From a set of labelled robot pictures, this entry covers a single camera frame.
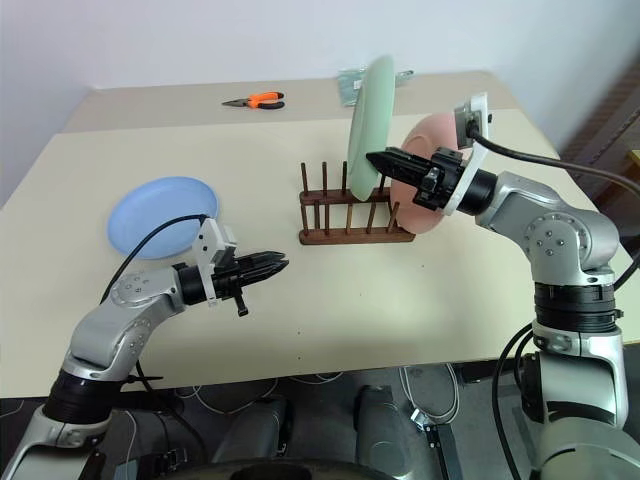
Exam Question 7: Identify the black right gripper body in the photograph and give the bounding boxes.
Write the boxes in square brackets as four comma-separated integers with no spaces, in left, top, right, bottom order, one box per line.
[411,147,470,211]

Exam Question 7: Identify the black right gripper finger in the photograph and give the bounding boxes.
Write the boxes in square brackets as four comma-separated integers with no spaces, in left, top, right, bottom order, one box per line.
[383,147,435,173]
[365,151,427,190]

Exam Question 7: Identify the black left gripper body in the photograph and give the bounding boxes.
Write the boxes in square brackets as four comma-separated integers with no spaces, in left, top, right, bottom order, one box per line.
[211,238,251,319]

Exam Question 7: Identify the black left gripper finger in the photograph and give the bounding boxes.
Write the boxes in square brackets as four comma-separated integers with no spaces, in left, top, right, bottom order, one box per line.
[242,262,292,291]
[238,250,291,274]

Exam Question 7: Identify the pink plate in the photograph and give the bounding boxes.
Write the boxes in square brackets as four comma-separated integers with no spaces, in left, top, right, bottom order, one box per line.
[387,112,475,236]

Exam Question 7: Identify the wooden dish rack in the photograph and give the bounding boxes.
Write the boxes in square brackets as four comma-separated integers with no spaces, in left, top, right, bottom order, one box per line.
[298,160,417,247]

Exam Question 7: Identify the green plate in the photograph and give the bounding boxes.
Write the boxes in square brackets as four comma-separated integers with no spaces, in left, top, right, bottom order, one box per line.
[345,55,397,203]

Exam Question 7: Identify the blue plate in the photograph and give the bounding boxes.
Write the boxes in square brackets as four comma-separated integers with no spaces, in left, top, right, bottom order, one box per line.
[106,176,223,261]

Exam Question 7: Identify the clear plastic bag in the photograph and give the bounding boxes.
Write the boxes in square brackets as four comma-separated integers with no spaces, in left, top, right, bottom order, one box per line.
[336,67,417,108]

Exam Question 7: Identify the dark grey rounded shape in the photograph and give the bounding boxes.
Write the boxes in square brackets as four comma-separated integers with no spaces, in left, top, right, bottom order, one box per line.
[213,393,297,467]
[353,383,417,477]

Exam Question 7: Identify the dark wooden furniture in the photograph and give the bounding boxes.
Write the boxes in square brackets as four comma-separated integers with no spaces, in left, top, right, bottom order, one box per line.
[558,48,640,189]

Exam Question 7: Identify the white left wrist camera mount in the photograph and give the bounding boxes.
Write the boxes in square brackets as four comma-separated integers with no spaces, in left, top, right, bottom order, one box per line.
[191,216,239,309]

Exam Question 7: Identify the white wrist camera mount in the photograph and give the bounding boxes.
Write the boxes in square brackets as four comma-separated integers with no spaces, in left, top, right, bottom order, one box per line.
[191,216,239,309]
[443,91,495,217]

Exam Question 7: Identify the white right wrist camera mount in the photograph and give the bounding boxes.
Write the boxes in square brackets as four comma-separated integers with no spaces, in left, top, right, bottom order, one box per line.
[443,91,495,217]

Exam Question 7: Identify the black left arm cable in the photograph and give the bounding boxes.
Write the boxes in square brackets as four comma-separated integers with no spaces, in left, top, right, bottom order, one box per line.
[99,213,209,306]

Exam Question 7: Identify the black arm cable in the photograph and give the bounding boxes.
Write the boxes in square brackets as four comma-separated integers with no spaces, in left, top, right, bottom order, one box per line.
[99,213,209,306]
[464,118,640,194]

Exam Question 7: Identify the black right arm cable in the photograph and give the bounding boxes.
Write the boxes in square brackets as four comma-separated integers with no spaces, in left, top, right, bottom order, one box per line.
[464,118,640,194]

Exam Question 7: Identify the thin white cable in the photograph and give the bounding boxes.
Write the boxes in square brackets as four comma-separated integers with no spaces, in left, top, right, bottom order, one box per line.
[172,373,346,417]

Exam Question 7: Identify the orange handled pliers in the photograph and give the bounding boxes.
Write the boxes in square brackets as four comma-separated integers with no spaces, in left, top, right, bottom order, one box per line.
[221,90,288,112]

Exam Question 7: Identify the white cable loop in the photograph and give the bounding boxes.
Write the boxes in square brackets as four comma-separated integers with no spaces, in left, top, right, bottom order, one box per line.
[398,363,462,422]

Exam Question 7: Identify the black robot body cable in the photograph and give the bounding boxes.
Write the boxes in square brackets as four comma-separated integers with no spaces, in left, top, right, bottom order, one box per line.
[491,322,540,480]

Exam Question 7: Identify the black metal bracket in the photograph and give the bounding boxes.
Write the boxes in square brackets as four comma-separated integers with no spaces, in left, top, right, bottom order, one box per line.
[408,408,460,480]

